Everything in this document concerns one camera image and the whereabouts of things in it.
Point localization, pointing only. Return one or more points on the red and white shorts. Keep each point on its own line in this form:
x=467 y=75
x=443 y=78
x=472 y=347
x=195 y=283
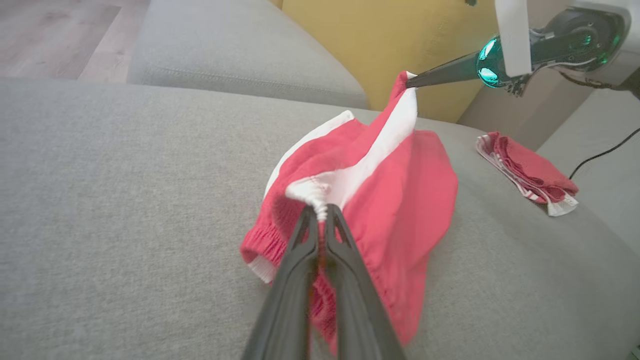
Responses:
x=400 y=200

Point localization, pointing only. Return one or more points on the grey sofa seat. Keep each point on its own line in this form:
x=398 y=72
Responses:
x=235 y=45

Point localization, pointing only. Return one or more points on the red and white jersey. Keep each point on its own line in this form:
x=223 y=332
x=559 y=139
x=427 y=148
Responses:
x=530 y=167

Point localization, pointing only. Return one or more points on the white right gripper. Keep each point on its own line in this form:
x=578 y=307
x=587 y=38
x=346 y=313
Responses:
x=565 y=40

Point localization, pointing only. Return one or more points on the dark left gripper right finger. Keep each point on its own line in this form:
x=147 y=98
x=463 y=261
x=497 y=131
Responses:
x=355 y=300

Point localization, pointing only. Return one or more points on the large yellow sofa cushion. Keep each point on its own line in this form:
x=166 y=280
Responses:
x=390 y=35

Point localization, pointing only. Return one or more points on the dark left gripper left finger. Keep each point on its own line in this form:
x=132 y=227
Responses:
x=295 y=285

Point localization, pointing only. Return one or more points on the grey and yellow sofa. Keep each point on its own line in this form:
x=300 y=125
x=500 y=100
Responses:
x=125 y=200

